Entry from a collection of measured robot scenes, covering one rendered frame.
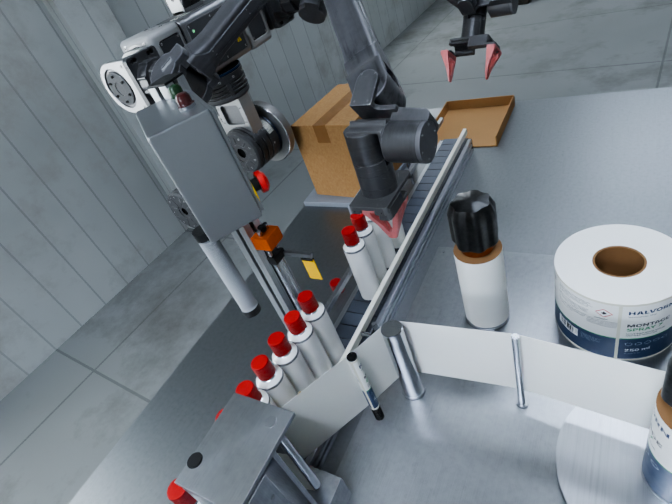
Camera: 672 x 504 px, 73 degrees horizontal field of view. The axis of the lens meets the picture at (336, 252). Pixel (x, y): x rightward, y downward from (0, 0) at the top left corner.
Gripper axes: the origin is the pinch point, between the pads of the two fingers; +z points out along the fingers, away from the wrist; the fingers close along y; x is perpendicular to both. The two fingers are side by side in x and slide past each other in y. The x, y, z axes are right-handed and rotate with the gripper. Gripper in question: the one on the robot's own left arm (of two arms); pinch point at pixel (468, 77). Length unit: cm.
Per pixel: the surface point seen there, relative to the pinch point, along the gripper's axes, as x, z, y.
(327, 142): -1.9, 17.0, -42.1
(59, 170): 17, 31, -255
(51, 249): 13, 79, -255
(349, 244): -35, 44, -10
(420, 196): 8.3, 31.4, -13.5
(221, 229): -70, 41, -12
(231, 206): -70, 37, -10
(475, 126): 50, 3, -13
